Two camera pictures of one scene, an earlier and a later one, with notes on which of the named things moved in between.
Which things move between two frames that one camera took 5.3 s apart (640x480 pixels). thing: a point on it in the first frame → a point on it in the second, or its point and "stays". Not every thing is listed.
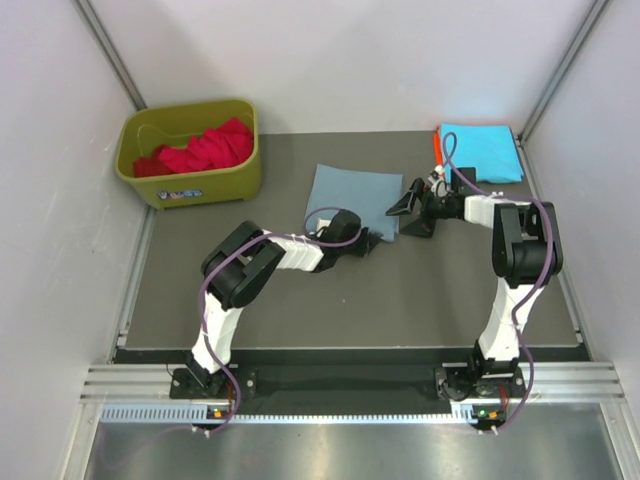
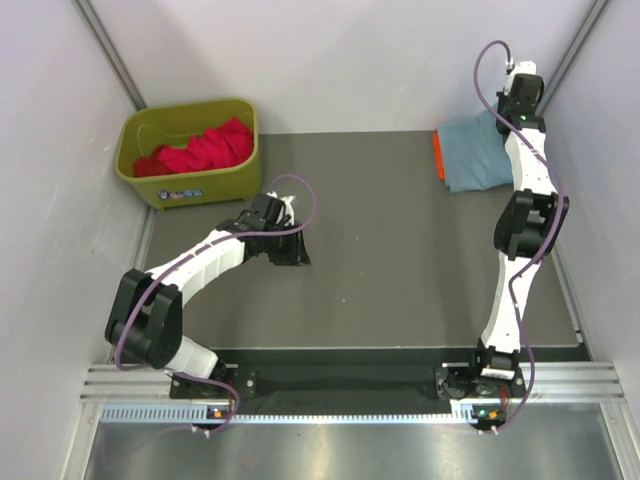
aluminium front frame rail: [552, 381] stays
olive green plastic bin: [161, 124] stays
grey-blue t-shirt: [375, 198] → [474, 154]
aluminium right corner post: [563, 68] stays
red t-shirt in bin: [227, 145] stays
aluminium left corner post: [110, 53] stays
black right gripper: [425, 226] → [501, 98]
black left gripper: [365, 242] → [295, 255]
